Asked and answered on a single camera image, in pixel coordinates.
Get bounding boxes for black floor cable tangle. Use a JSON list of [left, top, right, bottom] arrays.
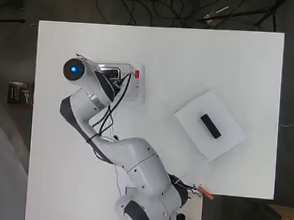
[[93, 0, 228, 32]]

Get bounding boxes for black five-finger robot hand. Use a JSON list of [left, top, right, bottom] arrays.
[[102, 66, 125, 89]]

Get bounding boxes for dark flat box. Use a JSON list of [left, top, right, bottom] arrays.
[[6, 80, 35, 106]]

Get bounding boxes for thin white floor cable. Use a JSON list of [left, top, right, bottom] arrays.
[[279, 120, 294, 129]]

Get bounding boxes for black robot arm cables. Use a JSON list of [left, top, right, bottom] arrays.
[[85, 70, 133, 157]]

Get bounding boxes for black floor bar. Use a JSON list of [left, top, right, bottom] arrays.
[[0, 17, 26, 25]]

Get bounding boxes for white flat box stand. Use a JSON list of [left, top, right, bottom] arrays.
[[171, 87, 250, 165]]

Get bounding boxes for orange clamp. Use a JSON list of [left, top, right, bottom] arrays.
[[196, 184, 215, 201]]

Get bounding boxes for black block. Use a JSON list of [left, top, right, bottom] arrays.
[[198, 112, 224, 141]]

